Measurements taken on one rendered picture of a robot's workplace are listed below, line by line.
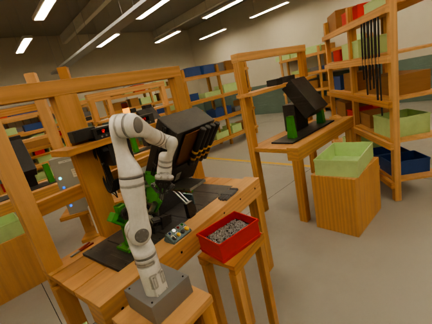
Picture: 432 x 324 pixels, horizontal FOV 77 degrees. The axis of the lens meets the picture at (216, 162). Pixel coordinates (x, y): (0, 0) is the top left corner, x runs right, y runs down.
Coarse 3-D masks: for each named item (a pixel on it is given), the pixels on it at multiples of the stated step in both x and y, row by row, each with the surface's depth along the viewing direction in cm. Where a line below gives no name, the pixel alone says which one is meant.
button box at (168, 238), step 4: (184, 224) 167; (176, 228) 163; (180, 228) 164; (168, 232) 159; (172, 232) 160; (176, 232) 161; (180, 232) 162; (184, 232) 162; (188, 232) 164; (168, 236) 157; (172, 236) 158; (176, 236) 159; (180, 236) 159; (184, 236) 162; (164, 240) 161; (168, 240) 158; (172, 240) 156; (176, 240) 156
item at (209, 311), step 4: (212, 304) 121; (208, 308) 119; (212, 308) 121; (204, 312) 117; (208, 312) 119; (212, 312) 121; (200, 316) 118; (204, 316) 117; (208, 316) 119; (212, 316) 121; (196, 320) 121; (200, 320) 119; (204, 320) 117; (208, 320) 119; (212, 320) 121; (216, 320) 123
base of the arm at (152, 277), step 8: (136, 264) 110; (144, 264) 108; (152, 264) 109; (144, 272) 109; (152, 272) 110; (160, 272) 112; (144, 280) 110; (152, 280) 109; (160, 280) 112; (144, 288) 113; (152, 288) 111; (160, 288) 112; (152, 296) 112
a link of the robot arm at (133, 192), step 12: (120, 180) 101; (132, 180) 100; (132, 192) 101; (144, 192) 105; (132, 204) 102; (144, 204) 104; (132, 216) 102; (144, 216) 104; (132, 228) 102; (144, 228) 104; (132, 240) 103; (144, 240) 105
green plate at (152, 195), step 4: (148, 172) 177; (152, 172) 175; (156, 172) 173; (148, 176) 178; (152, 176) 175; (148, 180) 178; (152, 180) 175; (148, 188) 179; (152, 188) 176; (148, 192) 179; (152, 192) 176; (148, 196) 179; (152, 196) 177; (156, 196) 174; (148, 200) 180; (152, 200) 177
